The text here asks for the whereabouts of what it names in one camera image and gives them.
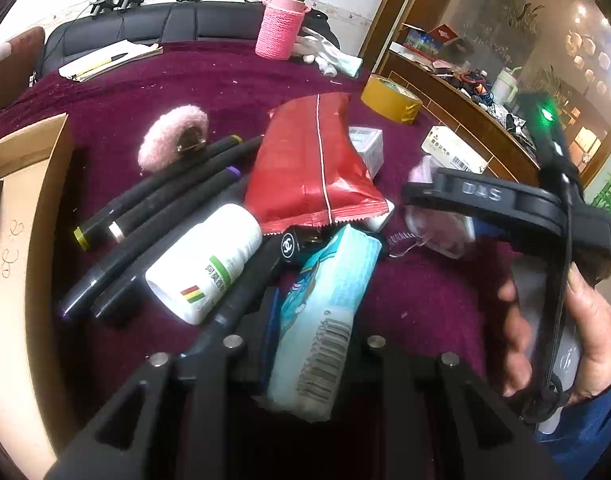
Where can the white gloves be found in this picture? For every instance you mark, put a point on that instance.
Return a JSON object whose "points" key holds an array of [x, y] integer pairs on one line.
{"points": [[330, 55]]}

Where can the white notebook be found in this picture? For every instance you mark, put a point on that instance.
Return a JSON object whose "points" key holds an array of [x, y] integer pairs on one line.
{"points": [[110, 57]]}

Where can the wooden cabinet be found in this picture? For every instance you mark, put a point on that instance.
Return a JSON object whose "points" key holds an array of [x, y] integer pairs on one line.
{"points": [[465, 110]]}

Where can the wooden door frame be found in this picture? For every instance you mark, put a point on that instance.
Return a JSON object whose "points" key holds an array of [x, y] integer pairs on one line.
{"points": [[390, 15]]}

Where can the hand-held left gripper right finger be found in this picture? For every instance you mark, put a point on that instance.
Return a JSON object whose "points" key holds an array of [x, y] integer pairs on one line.
{"points": [[385, 385]]}

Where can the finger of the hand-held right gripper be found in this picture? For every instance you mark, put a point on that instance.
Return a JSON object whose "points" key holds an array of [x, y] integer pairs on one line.
{"points": [[485, 197]]}

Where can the yellow-capped black marker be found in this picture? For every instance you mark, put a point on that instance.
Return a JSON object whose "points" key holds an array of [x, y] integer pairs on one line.
{"points": [[155, 190]]}

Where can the white cup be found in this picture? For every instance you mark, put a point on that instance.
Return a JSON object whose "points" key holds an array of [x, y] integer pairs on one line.
{"points": [[505, 85]]}

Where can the white medicine box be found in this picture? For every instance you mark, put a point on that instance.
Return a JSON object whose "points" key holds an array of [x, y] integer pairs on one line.
{"points": [[453, 150]]}

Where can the small white box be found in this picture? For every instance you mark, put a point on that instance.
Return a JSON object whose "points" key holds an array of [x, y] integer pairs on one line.
{"points": [[368, 152]]}

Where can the black cosmetic tube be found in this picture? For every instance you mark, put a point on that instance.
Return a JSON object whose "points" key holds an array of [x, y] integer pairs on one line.
{"points": [[287, 246]]}

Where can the black marker white cap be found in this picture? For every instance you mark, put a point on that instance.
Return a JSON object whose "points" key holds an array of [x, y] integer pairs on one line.
{"points": [[185, 190]]}

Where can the bamboo painting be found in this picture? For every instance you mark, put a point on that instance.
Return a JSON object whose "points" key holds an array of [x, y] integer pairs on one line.
{"points": [[610, 185]]}

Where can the pink fluffy scrunchie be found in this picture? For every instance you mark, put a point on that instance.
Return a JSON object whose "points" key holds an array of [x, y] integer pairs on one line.
{"points": [[160, 135]]}

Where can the black leather sofa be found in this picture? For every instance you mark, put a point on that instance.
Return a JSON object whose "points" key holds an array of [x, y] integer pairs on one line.
{"points": [[210, 22]]}

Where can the black device on sofa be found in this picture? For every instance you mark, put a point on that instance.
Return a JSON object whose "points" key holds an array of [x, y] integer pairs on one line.
{"points": [[101, 6], [129, 0]]}

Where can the light blue tissue pack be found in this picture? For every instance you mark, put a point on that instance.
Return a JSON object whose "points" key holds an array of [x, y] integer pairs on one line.
{"points": [[325, 300]]}

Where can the brown armchair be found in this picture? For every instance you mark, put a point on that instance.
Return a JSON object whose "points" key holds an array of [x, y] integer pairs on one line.
{"points": [[13, 70]]}

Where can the red box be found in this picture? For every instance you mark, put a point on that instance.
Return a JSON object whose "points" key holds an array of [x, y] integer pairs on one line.
{"points": [[443, 33]]}

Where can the plain black marker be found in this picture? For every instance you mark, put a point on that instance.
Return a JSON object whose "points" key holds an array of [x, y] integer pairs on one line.
{"points": [[125, 287]]}

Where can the red snack packet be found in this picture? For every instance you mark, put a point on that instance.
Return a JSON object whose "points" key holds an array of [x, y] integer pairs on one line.
{"points": [[295, 160]]}

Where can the white medicine bottle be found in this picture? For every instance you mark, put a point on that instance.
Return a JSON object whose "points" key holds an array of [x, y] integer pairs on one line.
{"points": [[205, 260]]}

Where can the clear plastic case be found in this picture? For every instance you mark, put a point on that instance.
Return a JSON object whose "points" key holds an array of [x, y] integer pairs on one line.
{"points": [[440, 235]]}

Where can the person's right hand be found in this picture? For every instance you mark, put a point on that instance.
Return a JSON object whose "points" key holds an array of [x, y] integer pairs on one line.
{"points": [[598, 335]]}

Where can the cardboard box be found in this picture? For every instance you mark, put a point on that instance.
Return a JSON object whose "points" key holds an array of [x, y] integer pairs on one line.
{"points": [[30, 220]]}

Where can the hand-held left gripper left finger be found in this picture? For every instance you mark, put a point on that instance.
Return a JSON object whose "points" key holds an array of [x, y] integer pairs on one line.
{"points": [[271, 335]]}

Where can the person's right forearm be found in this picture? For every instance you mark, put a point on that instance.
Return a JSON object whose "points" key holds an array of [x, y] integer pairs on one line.
{"points": [[585, 435]]}

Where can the yellow tape roll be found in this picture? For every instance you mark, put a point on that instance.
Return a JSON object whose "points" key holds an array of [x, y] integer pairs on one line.
{"points": [[385, 97]]}

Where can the yellow pen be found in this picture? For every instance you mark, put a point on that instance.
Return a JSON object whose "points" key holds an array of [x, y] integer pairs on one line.
{"points": [[103, 62]]}

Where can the purple-capped black marker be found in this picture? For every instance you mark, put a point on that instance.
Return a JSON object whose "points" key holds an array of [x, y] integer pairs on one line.
{"points": [[135, 255]]}

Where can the pink knitted bottle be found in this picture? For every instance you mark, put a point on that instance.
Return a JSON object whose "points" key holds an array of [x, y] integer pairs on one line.
{"points": [[280, 25]]}

